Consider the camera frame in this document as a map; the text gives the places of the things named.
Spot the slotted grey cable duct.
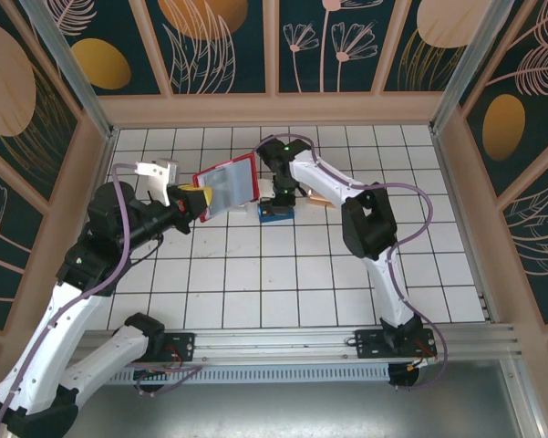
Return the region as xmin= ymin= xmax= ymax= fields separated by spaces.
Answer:
xmin=107 ymin=363 xmax=391 ymax=387

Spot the aluminium frame rail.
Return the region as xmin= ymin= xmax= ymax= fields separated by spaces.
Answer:
xmin=499 ymin=358 xmax=546 ymax=438

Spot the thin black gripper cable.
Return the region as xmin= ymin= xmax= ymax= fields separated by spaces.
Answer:
xmin=129 ymin=232 xmax=165 ymax=266

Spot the aluminium side rail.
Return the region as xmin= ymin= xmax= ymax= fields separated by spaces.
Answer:
xmin=79 ymin=129 xmax=119 ymax=220
xmin=430 ymin=129 xmax=501 ymax=323

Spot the aluminium mounting rail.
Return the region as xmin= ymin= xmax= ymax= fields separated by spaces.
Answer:
xmin=79 ymin=321 xmax=516 ymax=366

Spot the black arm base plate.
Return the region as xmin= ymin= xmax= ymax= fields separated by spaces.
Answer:
xmin=162 ymin=331 xmax=197 ymax=362
xmin=354 ymin=328 xmax=388 ymax=360

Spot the red card holder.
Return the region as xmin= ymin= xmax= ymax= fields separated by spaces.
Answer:
xmin=191 ymin=152 xmax=261 ymax=224

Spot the small blue box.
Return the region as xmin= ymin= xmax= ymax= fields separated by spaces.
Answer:
xmin=257 ymin=203 xmax=296 ymax=225

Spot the aluminium frame post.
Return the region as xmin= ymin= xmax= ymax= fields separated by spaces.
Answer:
xmin=20 ymin=0 xmax=118 ymax=141
xmin=429 ymin=0 xmax=528 ymax=136

